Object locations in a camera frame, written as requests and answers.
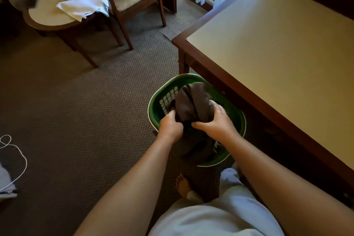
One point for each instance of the person's left hand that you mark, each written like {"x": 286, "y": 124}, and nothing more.
{"x": 169, "y": 129}

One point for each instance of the person's right hand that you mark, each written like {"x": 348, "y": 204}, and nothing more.
{"x": 220, "y": 126}

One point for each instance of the person's left fingers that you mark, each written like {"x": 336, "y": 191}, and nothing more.
{"x": 173, "y": 119}

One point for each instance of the person's right thumb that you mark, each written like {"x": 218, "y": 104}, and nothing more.
{"x": 201, "y": 125}

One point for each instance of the dark grey garment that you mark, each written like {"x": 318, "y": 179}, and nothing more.
{"x": 193, "y": 103}

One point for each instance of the person's right forearm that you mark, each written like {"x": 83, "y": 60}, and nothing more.
{"x": 282, "y": 188}

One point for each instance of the person's left forearm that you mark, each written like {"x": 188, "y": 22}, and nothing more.
{"x": 130, "y": 188}

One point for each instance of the green plastic laundry basket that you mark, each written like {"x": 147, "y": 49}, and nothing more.
{"x": 159, "y": 105}

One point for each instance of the person's bare foot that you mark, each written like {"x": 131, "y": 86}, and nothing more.
{"x": 183, "y": 186}

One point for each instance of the person's white trousers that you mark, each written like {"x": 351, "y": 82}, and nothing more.
{"x": 221, "y": 216}

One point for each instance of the brown wooden table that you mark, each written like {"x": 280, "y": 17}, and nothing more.
{"x": 276, "y": 50}

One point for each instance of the white folded cloth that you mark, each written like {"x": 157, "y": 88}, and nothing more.
{"x": 85, "y": 2}

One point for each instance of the round wooden side table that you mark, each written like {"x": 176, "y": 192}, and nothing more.
{"x": 47, "y": 9}

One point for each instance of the light blue cloth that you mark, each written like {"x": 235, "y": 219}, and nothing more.
{"x": 5, "y": 183}

